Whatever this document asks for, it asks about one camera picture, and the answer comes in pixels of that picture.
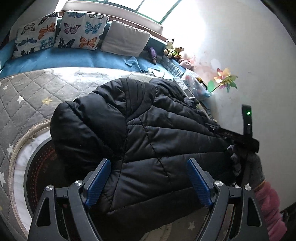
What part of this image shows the black puffer jacket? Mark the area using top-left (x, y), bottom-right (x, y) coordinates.
top-left (50, 78), bottom-right (235, 240)

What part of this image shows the pink sleeve forearm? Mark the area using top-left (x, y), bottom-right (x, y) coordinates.
top-left (254, 181), bottom-right (287, 241)

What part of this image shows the right grey gloved hand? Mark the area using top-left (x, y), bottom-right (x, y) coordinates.
top-left (227, 145), bottom-right (265, 190)

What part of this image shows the round storage bag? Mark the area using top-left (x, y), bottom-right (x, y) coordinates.
top-left (7, 119), bottom-right (58, 238)

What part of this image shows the colourful paper pinwheel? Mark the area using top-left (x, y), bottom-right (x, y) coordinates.
top-left (207, 68), bottom-right (238, 93)

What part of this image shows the remote control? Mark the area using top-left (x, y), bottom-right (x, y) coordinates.
top-left (173, 77), bottom-right (195, 99)

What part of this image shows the plush toys pile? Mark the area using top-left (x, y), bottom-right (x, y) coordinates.
top-left (163, 38), bottom-right (194, 70)

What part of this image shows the purple doll toy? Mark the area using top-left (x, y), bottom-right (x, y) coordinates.
top-left (147, 47), bottom-right (157, 65)

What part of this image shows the grey star quilted mattress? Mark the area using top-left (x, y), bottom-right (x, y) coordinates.
top-left (0, 67), bottom-right (234, 241)

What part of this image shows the green framed window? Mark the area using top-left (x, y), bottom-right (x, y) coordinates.
top-left (95, 0), bottom-right (181, 25)

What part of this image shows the plain white pillow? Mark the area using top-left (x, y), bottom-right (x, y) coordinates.
top-left (101, 20), bottom-right (151, 57)

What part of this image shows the blue bed sheet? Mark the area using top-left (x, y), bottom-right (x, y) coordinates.
top-left (0, 38), bottom-right (211, 103)

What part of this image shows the left butterfly pillow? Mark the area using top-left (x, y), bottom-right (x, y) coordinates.
top-left (13, 12), bottom-right (59, 58)

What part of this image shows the butterfly pillow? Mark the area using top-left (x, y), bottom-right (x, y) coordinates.
top-left (54, 11), bottom-right (109, 51)
top-left (13, 12), bottom-right (59, 58)

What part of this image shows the right butterfly pillow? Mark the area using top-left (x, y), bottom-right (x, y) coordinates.
top-left (54, 11), bottom-right (109, 51)

